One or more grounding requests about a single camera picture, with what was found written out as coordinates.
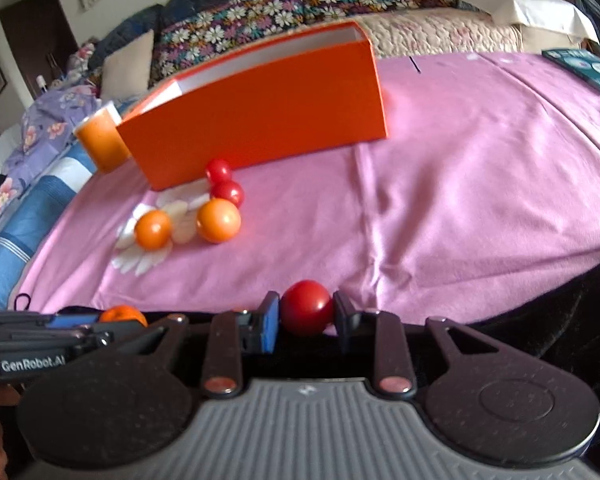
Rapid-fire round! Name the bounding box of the dark cloth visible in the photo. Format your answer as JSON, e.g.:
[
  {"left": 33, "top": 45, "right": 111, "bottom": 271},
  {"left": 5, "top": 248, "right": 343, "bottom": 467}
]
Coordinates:
[{"left": 55, "top": 245, "right": 600, "bottom": 480}]

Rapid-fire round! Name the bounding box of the white cloth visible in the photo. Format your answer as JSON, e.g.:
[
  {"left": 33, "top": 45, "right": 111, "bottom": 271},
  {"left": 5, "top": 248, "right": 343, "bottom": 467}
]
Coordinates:
[{"left": 450, "top": 0, "right": 600, "bottom": 42}]

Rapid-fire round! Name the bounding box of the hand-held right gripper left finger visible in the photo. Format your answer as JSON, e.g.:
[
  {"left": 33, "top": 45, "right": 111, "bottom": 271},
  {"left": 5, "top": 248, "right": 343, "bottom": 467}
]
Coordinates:
[{"left": 112, "top": 290, "right": 282, "bottom": 401}]

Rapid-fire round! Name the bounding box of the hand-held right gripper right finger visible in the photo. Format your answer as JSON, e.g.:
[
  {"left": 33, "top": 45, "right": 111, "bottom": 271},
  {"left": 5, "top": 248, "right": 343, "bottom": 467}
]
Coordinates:
[{"left": 332, "top": 290, "right": 514, "bottom": 401}]

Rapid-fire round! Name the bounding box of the blue book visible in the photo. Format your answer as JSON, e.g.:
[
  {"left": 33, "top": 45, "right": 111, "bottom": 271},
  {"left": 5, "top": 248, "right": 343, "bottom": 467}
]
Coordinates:
[{"left": 541, "top": 48, "right": 600, "bottom": 99}]

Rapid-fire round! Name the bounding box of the blue striped cloth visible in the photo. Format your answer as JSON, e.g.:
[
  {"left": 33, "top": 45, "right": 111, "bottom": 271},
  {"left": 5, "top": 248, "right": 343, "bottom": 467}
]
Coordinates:
[{"left": 0, "top": 144, "right": 99, "bottom": 312}]

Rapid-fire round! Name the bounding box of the beige quilted bedspread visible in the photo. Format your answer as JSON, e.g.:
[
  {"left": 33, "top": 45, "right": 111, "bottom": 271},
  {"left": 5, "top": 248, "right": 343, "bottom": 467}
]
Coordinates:
[{"left": 352, "top": 7, "right": 524, "bottom": 59}]

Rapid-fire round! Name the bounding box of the purple floral blanket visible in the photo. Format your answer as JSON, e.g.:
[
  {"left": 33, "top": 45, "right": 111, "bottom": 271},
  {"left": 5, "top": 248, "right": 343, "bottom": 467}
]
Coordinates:
[{"left": 0, "top": 42, "right": 107, "bottom": 232}]

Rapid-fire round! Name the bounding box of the orange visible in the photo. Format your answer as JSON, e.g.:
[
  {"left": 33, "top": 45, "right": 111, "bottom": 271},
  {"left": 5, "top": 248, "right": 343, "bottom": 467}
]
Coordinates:
[
  {"left": 133, "top": 210, "right": 174, "bottom": 253},
  {"left": 196, "top": 198, "right": 242, "bottom": 245},
  {"left": 99, "top": 304, "right": 149, "bottom": 329}
]

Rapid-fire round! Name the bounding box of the dark wooden door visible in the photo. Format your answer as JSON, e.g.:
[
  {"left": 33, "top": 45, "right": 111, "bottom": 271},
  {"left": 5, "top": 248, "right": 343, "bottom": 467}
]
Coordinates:
[{"left": 0, "top": 0, "right": 79, "bottom": 102}]

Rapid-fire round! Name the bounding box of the orange cup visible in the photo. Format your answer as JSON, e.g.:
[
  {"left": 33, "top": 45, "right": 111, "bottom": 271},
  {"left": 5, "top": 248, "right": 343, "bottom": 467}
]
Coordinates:
[{"left": 73, "top": 101, "right": 132, "bottom": 175}]

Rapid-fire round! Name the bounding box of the small red tomato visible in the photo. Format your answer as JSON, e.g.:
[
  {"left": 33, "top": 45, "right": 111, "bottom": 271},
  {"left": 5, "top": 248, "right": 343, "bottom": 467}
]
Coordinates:
[
  {"left": 210, "top": 180, "right": 245, "bottom": 209},
  {"left": 205, "top": 158, "right": 234, "bottom": 185}
]

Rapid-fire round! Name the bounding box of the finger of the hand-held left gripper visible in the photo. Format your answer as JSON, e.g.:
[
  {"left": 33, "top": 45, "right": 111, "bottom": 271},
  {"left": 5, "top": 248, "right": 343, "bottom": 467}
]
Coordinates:
[
  {"left": 0, "top": 311, "right": 102, "bottom": 332},
  {"left": 0, "top": 330, "right": 116, "bottom": 357}
]

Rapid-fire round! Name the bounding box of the floral cushion row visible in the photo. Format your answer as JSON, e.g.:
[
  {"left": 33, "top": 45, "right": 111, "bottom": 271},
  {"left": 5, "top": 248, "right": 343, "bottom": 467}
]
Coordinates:
[{"left": 87, "top": 0, "right": 451, "bottom": 69}]

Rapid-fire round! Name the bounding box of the pink tablecloth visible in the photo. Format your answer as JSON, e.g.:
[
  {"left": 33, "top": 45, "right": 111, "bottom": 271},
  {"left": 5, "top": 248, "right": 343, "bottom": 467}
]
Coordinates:
[{"left": 9, "top": 50, "right": 600, "bottom": 327}]

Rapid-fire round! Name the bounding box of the orange cardboard box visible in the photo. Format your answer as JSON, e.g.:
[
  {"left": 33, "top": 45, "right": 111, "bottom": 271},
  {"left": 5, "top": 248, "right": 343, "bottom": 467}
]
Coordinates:
[{"left": 116, "top": 21, "right": 392, "bottom": 192}]

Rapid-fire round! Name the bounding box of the beige pillow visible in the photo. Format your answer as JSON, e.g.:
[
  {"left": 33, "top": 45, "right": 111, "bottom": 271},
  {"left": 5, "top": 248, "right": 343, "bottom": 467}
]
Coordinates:
[{"left": 100, "top": 29, "right": 156, "bottom": 102}]

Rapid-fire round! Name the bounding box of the white flower-shaped mat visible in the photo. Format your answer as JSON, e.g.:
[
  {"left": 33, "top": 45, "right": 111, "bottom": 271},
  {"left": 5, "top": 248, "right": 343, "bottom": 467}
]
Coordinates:
[{"left": 112, "top": 180, "right": 217, "bottom": 277}]

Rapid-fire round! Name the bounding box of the large red tomato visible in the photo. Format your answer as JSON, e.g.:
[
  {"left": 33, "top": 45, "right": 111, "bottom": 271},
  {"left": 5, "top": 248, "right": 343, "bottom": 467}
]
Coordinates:
[{"left": 279, "top": 279, "right": 335, "bottom": 337}]

